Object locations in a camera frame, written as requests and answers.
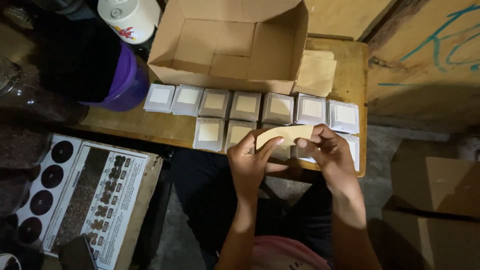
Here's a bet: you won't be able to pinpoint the wooden panel with teal scribble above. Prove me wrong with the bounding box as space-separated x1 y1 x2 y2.
367 0 480 133

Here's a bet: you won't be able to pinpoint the black cloth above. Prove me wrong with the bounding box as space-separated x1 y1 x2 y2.
33 13 123 104

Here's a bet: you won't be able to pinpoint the open cardboard box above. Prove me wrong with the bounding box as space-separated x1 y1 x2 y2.
147 0 309 95

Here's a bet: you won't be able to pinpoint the person's right hand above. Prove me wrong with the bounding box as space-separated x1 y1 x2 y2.
296 124 361 190

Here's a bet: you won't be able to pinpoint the person's left hand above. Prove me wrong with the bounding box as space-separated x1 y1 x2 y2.
226 128 289 201

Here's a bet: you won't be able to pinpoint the closed cardboard cartons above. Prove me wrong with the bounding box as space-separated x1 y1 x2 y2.
382 139 480 270

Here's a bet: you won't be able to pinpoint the person's black trousers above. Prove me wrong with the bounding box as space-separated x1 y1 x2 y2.
172 148 335 265

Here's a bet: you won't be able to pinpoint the white round appliance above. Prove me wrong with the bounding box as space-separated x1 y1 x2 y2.
97 0 161 45

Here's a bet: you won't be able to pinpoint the white cup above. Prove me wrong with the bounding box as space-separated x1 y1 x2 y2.
0 253 22 270

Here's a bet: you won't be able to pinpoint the person's pink shirt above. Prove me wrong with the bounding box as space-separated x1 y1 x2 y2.
250 235 333 270

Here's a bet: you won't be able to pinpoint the purple plastic container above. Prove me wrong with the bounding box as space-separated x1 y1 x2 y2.
80 41 151 112

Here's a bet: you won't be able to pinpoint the dark phone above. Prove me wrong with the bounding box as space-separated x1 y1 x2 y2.
58 235 99 270

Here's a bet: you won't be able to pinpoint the printed bean chart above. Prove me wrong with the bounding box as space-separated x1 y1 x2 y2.
42 141 150 270

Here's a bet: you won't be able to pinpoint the tan paper pouch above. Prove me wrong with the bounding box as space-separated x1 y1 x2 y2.
256 124 315 151

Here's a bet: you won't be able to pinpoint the clear glass jar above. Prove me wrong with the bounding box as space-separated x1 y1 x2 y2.
0 56 89 127

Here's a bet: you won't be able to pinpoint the rows of white sachet stacks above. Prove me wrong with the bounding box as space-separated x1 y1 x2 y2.
143 83 361 172

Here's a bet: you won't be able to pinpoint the white chart with dark circles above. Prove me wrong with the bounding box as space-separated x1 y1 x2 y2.
16 134 83 249

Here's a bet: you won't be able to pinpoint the pile of tan paper sheets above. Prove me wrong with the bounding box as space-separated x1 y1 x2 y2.
292 49 337 98

